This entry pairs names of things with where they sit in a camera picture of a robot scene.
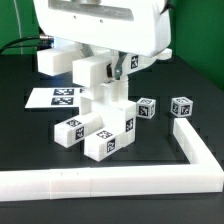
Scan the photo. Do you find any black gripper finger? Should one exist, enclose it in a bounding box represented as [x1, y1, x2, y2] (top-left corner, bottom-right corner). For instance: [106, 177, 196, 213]
[81, 44, 94, 58]
[113, 52, 127, 80]

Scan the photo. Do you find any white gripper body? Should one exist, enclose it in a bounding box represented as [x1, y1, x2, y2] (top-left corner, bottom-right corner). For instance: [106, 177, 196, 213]
[33, 0, 171, 57]

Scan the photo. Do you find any white chair seat part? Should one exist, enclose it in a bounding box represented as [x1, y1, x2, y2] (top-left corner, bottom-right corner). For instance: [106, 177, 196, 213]
[79, 75, 136, 147]

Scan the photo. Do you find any white tagged cube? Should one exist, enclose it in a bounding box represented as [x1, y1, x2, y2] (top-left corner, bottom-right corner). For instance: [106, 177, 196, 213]
[137, 98, 156, 119]
[170, 97, 193, 118]

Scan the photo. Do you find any white tag sheet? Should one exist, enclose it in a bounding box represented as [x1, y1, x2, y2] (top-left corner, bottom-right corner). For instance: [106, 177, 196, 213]
[26, 87, 82, 108]

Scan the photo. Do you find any black cable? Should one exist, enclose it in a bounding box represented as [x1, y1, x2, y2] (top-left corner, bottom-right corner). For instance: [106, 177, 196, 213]
[0, 34, 54, 56]

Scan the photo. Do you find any white U-shaped frame fence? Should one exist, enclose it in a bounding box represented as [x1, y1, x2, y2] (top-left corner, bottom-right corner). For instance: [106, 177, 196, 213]
[0, 118, 224, 202]

